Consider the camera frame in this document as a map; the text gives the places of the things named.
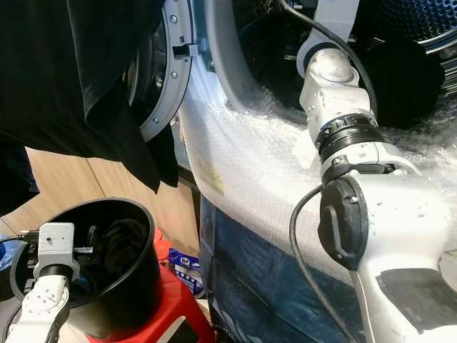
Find black garment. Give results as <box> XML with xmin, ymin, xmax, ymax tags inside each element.
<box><xmin>239</xmin><ymin>14</ymin><xmax>457</xmax><ymax>129</ymax></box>
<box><xmin>0</xmin><ymin>0</ymin><xmax>179</xmax><ymax>194</ymax></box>

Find black clothes in bucket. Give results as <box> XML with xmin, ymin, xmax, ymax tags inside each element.
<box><xmin>86</xmin><ymin>218</ymin><xmax>151</xmax><ymax>287</ymax></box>

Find white front load washing machine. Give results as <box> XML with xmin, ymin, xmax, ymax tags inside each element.
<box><xmin>179</xmin><ymin>0</ymin><xmax>457</xmax><ymax>287</ymax></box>

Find light wooden cabinet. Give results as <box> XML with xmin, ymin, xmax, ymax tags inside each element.
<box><xmin>18</xmin><ymin>154</ymin><xmax>201</xmax><ymax>254</ymax></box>

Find black round laundry bucket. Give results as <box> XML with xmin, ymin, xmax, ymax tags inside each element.
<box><xmin>11</xmin><ymin>197</ymin><xmax>161</xmax><ymax>340</ymax></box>

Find blue plastic bag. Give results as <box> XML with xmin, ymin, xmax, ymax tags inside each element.
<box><xmin>0</xmin><ymin>239</ymin><xmax>21</xmax><ymax>269</ymax></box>

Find navy hanging garment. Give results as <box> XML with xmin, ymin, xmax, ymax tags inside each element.
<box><xmin>0</xmin><ymin>139</ymin><xmax>40</xmax><ymax>217</ymax></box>

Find blue and white package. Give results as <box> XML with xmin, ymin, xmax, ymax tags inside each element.
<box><xmin>168</xmin><ymin>247</ymin><xmax>204</xmax><ymax>294</ymax></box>

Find red plastic stool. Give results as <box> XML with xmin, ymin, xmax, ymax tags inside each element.
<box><xmin>107</xmin><ymin>229</ymin><xmax>216</xmax><ymax>343</ymax></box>

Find yellow label sticker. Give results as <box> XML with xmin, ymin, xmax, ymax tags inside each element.
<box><xmin>196</xmin><ymin>159</ymin><xmax>226</xmax><ymax>195</ymax></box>

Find blue denim cloth cover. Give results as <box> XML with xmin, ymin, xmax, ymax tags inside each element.
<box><xmin>199</xmin><ymin>197</ymin><xmax>365</xmax><ymax>343</ymax></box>

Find grey round washer door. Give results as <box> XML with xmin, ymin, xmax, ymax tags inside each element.
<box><xmin>125</xmin><ymin>0</ymin><xmax>197</xmax><ymax>142</ymax></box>

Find black hanging garment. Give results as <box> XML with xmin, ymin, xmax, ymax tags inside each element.
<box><xmin>0</xmin><ymin>0</ymin><xmax>179</xmax><ymax>194</ymax></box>

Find clear bubble wrap sheet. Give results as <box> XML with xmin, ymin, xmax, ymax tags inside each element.
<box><xmin>179</xmin><ymin>71</ymin><xmax>457</xmax><ymax>287</ymax></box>

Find grey rubber door gasket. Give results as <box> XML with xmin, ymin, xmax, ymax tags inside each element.
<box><xmin>204</xmin><ymin>0</ymin><xmax>258</xmax><ymax>115</ymax></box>

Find perforated steel washer drum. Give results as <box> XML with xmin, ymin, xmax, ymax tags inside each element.
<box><xmin>232</xmin><ymin>0</ymin><xmax>457</xmax><ymax>54</ymax></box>

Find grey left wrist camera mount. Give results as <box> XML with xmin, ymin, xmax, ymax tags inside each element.
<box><xmin>36</xmin><ymin>222</ymin><xmax>79</xmax><ymax>278</ymax></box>

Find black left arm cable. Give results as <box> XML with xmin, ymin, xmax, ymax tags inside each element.
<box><xmin>7</xmin><ymin>229</ymin><xmax>44</xmax><ymax>247</ymax></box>

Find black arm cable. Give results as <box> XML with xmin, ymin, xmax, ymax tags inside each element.
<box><xmin>278</xmin><ymin>0</ymin><xmax>379</xmax><ymax>343</ymax></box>
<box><xmin>7</xmin><ymin>229</ymin><xmax>44</xmax><ymax>247</ymax></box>

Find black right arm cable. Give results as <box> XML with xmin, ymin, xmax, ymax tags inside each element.
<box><xmin>278</xmin><ymin>0</ymin><xmax>379</xmax><ymax>343</ymax></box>

